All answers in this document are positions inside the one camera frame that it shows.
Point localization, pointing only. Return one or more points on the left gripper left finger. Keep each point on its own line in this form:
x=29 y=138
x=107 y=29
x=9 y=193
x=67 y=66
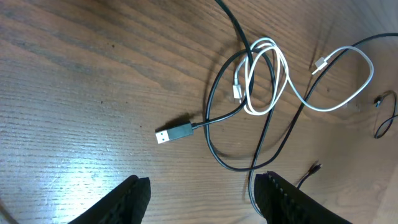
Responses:
x=126 y=203

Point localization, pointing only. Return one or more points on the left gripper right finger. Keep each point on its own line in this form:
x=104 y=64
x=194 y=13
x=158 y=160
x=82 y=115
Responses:
x=280 y=202

